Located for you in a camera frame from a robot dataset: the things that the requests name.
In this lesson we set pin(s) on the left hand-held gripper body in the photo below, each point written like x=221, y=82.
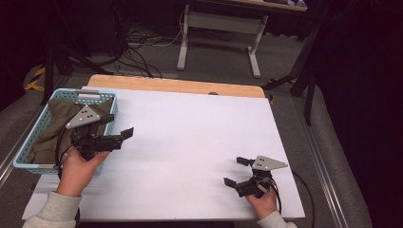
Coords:
x=84, y=117

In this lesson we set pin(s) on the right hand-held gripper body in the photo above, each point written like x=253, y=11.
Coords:
x=267, y=164

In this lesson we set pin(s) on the olive green pants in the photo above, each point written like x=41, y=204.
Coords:
x=53, y=126

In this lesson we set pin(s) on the light blue plastic basket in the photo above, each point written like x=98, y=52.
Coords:
x=35, y=133

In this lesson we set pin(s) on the person's right hand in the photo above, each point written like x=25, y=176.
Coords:
x=264, y=205

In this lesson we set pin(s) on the person's left hand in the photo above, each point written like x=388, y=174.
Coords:
x=76, y=172

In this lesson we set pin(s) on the white table board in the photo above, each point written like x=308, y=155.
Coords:
x=190, y=142

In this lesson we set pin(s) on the black tripod stand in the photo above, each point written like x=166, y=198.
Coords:
x=49, y=72

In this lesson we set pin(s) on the light wooden table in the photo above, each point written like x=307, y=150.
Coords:
x=171, y=85

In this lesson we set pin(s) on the black metal stand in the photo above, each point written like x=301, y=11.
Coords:
x=309, y=95

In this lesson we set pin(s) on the aluminium floor rail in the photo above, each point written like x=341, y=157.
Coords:
x=320, y=158
x=12, y=155

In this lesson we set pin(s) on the white metal stand frame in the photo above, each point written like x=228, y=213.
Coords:
x=221, y=23

